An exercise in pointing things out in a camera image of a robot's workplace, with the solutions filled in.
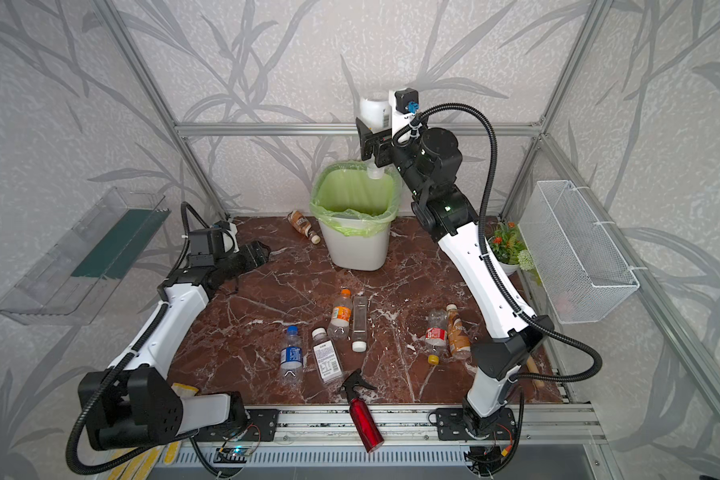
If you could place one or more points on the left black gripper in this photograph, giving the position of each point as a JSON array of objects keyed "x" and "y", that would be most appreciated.
[{"x": 243, "y": 258}]

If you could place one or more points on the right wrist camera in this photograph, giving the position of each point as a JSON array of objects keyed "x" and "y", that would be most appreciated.
[{"x": 404, "y": 104}]

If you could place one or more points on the clear square bottle white cap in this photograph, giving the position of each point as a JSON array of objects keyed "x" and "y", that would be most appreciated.
[{"x": 359, "y": 333}]

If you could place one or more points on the blue label bottle front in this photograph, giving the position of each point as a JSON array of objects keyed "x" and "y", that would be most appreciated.
[{"x": 291, "y": 363}]

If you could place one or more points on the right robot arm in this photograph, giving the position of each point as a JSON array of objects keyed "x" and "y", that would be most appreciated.
[{"x": 515, "y": 330}]

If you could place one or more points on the white waste bin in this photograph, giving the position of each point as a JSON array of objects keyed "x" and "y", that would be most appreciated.
[{"x": 356, "y": 252}]

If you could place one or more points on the red spray bottle black trigger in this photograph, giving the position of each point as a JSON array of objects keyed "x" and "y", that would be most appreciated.
[{"x": 360, "y": 413}]

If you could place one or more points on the brown bottle near right arm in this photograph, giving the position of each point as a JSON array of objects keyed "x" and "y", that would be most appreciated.
[{"x": 458, "y": 341}]

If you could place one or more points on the red label crushed bottle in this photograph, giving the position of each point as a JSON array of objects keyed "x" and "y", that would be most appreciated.
[{"x": 436, "y": 337}]

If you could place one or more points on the yellow work glove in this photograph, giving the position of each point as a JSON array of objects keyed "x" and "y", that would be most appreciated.
[{"x": 141, "y": 466}]

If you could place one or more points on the green bin liner bag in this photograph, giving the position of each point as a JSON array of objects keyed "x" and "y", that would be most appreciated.
[{"x": 345, "y": 198}]

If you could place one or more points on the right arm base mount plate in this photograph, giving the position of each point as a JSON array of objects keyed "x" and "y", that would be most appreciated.
[{"x": 462, "y": 424}]

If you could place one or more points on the green circuit board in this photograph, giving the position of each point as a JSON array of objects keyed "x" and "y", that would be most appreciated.
[{"x": 236, "y": 454}]

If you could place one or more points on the potted plant in white pot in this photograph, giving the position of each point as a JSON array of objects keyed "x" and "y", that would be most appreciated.
[{"x": 510, "y": 250}]

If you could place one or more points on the white wire mesh basket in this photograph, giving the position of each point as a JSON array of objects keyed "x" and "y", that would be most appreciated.
[{"x": 584, "y": 274}]

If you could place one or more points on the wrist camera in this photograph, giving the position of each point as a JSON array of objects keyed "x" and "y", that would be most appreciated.
[
  {"x": 404, "y": 104},
  {"x": 215, "y": 241}
]

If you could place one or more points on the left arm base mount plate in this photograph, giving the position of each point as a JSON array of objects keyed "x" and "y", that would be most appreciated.
[{"x": 256, "y": 425}]

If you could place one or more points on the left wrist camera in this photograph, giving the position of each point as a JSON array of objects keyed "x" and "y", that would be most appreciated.
[{"x": 215, "y": 241}]

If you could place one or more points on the clear acrylic wall shelf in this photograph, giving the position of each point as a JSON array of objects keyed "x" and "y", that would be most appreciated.
[{"x": 72, "y": 282}]

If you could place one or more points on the brown coffee bottle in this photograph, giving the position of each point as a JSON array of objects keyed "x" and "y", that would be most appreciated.
[{"x": 302, "y": 225}]

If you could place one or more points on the white label yogurt bottle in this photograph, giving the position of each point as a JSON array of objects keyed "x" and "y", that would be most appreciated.
[{"x": 374, "y": 111}]

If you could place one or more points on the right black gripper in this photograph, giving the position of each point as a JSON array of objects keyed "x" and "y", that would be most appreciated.
[{"x": 367, "y": 141}]

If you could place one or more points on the orange cap clear bottle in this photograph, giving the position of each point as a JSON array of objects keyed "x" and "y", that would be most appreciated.
[{"x": 339, "y": 325}]

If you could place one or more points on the white label flat bottle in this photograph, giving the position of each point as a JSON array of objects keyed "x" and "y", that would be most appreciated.
[{"x": 326, "y": 356}]

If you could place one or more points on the right wiring bundle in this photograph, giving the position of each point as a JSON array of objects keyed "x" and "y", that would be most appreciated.
[{"x": 489, "y": 459}]

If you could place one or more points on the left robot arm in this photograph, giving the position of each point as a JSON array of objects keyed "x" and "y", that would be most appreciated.
[{"x": 130, "y": 408}]

